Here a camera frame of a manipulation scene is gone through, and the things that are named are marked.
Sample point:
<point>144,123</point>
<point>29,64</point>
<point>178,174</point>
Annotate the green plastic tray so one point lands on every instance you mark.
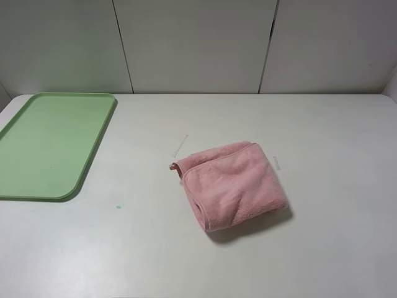
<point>48,147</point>

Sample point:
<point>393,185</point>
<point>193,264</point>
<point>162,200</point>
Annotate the pink terry towel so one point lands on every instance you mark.
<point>228,185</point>

